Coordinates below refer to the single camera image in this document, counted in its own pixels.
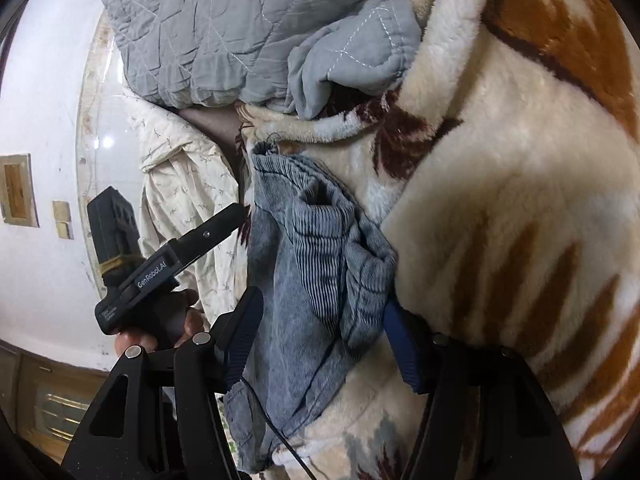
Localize wooden framed wall panel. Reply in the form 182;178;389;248
0;153;40;229

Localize person's left hand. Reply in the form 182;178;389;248
114;291;205;357

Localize black cable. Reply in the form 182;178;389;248
240;377;317;480

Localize wooden door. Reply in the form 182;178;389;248
0;342;108;466

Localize grey quilted blanket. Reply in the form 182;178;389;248
100;0;423;121

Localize cream printed bed sheet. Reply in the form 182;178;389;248
124;94;249;326

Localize cream brown plush blanket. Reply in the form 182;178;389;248
227;0;640;480

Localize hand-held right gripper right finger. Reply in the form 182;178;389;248
383;302;584;480

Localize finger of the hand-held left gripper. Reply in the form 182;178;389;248
170;203;251;273

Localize beige wall switch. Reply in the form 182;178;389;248
52;200;74;240

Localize blue denim pants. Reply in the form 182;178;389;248
223;141;399;475

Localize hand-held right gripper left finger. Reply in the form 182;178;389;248
61;286;265;480

